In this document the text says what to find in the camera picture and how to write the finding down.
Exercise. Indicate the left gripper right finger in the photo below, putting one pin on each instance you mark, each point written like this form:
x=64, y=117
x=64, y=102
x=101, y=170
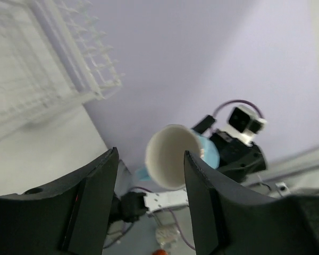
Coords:
x=228, y=218

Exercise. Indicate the light blue faceted mug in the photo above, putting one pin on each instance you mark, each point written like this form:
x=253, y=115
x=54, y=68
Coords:
x=164, y=155

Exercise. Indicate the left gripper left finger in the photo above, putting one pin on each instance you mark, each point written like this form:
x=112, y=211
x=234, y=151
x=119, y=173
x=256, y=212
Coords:
x=66, y=216

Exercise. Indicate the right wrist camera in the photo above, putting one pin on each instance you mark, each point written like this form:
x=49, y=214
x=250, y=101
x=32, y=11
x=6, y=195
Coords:
x=244, y=124

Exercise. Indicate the white wire dish rack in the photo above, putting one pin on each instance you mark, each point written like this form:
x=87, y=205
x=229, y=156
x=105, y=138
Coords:
x=52, y=58

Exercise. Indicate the clear glass left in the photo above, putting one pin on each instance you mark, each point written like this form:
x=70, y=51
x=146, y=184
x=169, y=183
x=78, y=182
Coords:
x=167, y=234

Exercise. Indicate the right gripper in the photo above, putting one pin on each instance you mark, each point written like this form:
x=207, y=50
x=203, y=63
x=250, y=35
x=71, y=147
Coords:
x=237, y=160

